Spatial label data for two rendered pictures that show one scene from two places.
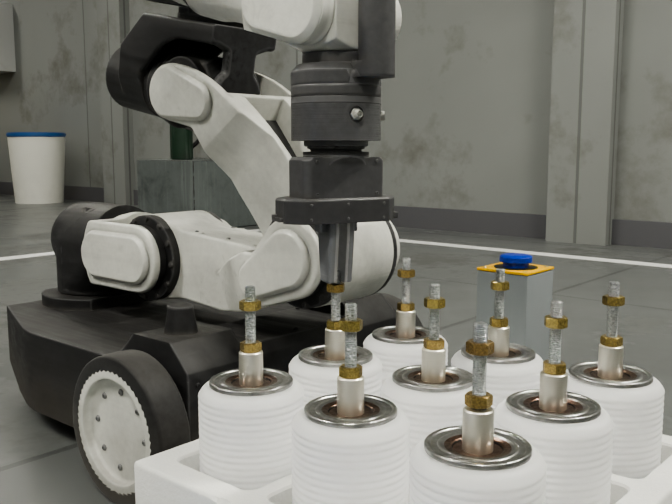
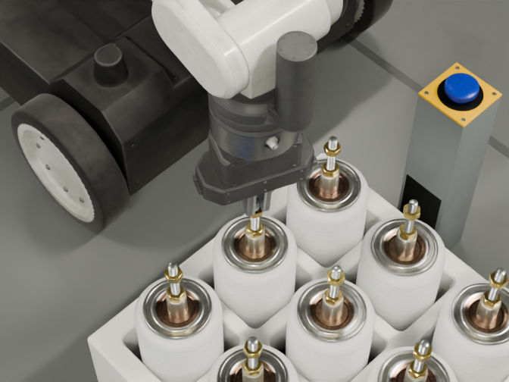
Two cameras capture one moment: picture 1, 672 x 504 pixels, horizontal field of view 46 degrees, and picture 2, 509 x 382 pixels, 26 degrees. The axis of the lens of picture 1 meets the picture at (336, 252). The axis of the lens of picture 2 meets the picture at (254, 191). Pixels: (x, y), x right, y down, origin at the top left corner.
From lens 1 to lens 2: 0.84 m
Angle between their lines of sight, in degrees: 47
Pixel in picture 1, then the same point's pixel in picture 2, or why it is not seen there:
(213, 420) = (148, 347)
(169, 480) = (117, 370)
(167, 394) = (104, 169)
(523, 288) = (458, 134)
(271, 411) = (193, 349)
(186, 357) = (119, 123)
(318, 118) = (234, 143)
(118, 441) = (61, 173)
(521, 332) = (451, 161)
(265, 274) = not seen: hidden behind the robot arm
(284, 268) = not seen: hidden behind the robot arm
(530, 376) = (424, 285)
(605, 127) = not seen: outside the picture
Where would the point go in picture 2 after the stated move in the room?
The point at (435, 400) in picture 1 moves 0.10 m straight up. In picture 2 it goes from (326, 351) to (331, 304)
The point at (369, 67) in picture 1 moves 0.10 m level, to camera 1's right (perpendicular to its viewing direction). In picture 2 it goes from (284, 124) to (397, 132)
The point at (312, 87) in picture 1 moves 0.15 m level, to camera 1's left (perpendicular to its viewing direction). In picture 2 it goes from (228, 121) to (65, 110)
